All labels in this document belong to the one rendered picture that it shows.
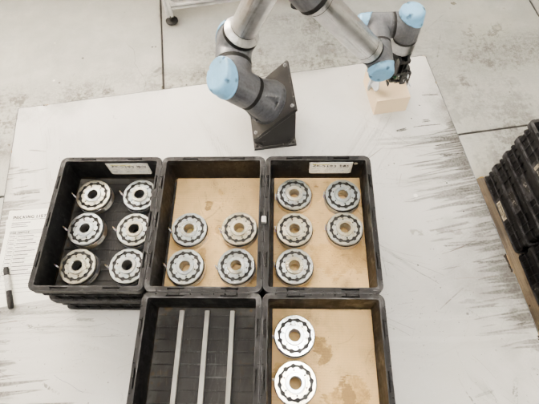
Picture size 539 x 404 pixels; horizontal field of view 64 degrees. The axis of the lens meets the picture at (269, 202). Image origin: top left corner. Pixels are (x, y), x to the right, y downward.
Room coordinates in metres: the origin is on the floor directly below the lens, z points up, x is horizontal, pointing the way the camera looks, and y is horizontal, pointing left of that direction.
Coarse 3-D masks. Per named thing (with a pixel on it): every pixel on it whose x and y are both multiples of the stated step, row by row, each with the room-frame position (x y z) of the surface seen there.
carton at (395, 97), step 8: (368, 80) 1.08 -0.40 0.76; (384, 88) 1.02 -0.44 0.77; (392, 88) 1.02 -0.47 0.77; (400, 88) 1.01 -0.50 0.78; (368, 96) 1.04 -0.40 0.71; (376, 96) 0.99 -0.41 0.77; (384, 96) 0.98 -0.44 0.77; (392, 96) 0.98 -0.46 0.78; (400, 96) 0.98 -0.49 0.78; (408, 96) 0.98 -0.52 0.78; (376, 104) 0.97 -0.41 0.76; (384, 104) 0.97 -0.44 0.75; (392, 104) 0.97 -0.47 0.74; (400, 104) 0.97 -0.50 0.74; (376, 112) 0.97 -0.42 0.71; (384, 112) 0.97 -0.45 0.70
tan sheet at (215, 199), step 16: (176, 192) 0.64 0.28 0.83; (192, 192) 0.63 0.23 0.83; (208, 192) 0.63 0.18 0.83; (224, 192) 0.62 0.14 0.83; (240, 192) 0.62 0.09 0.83; (256, 192) 0.61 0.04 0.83; (176, 208) 0.58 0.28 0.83; (192, 208) 0.58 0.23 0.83; (208, 208) 0.57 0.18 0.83; (224, 208) 0.57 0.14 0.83; (240, 208) 0.56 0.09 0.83; (256, 208) 0.56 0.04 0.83; (208, 224) 0.52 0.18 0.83; (208, 240) 0.47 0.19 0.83; (224, 240) 0.47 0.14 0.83; (256, 240) 0.46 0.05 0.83; (208, 256) 0.42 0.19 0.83; (256, 256) 0.41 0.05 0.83; (208, 272) 0.38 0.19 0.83; (256, 272) 0.36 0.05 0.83
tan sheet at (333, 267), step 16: (320, 192) 0.60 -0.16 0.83; (320, 208) 0.54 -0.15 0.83; (320, 224) 0.49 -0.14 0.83; (320, 240) 0.44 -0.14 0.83; (320, 256) 0.40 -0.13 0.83; (336, 256) 0.39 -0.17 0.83; (352, 256) 0.39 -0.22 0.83; (320, 272) 0.35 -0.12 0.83; (336, 272) 0.35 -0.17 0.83; (352, 272) 0.34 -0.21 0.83
